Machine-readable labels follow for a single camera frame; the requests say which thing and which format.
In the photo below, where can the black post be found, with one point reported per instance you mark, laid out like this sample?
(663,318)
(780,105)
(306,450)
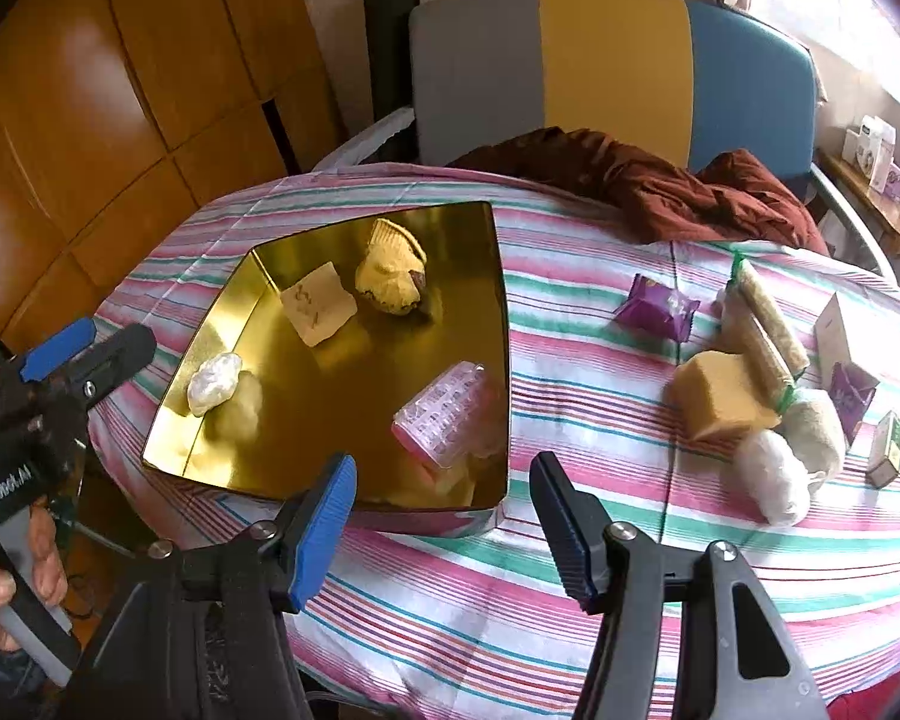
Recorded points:
(390,52)

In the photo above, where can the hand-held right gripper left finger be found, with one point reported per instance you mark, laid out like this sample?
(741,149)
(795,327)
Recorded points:
(322,532)

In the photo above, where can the beige knitted sock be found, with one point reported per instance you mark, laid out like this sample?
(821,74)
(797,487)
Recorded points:
(817,427)

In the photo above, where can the person's left hand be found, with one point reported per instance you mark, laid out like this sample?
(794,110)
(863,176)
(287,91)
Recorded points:
(45,562)

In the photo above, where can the pink blister pack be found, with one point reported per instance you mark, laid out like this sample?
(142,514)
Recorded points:
(442,412)

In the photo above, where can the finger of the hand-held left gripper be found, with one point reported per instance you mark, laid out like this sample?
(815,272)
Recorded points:
(52,352)
(116,364)

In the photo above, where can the beige paper packet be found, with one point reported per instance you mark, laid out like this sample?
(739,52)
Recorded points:
(319,304)

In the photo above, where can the white box on sill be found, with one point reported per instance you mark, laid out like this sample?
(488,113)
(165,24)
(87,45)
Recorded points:
(870,146)

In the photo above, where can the purple box on sill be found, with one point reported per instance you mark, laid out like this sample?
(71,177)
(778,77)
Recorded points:
(891,181)

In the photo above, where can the yellow sponge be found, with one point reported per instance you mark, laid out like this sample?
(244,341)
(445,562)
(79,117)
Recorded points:
(720,394)

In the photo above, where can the striped bed sheet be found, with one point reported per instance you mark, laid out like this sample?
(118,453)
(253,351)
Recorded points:
(570,390)

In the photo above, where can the grey yellow blue headboard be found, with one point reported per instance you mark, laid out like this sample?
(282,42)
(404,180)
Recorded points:
(607,60)

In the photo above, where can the wooden wardrobe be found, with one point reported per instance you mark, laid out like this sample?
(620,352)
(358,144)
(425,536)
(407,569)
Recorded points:
(120,90)

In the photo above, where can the white plastic wad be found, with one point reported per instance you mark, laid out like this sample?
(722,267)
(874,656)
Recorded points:
(214,382)

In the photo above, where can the white carton box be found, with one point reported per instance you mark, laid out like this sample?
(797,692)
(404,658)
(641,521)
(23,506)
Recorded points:
(836,330)

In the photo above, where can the small green box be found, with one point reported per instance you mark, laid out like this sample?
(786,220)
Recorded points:
(886,450)

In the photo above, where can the cracker packet with green ends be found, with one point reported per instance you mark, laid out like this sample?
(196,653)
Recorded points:
(757,352)
(772,315)

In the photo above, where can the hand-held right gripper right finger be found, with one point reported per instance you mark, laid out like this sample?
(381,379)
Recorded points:
(570,540)

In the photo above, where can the purple foil packet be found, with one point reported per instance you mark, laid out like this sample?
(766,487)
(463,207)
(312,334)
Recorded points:
(851,397)

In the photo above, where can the maroon cloth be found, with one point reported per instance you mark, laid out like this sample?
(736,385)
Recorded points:
(645,187)

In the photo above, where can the red clothing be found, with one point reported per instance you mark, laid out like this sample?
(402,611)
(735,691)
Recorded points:
(885,705)

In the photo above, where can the white bed rail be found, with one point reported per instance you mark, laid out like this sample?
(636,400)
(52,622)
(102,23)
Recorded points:
(360,142)
(851,217)

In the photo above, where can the purple snack packet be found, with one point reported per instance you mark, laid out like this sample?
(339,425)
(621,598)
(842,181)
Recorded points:
(656,304)

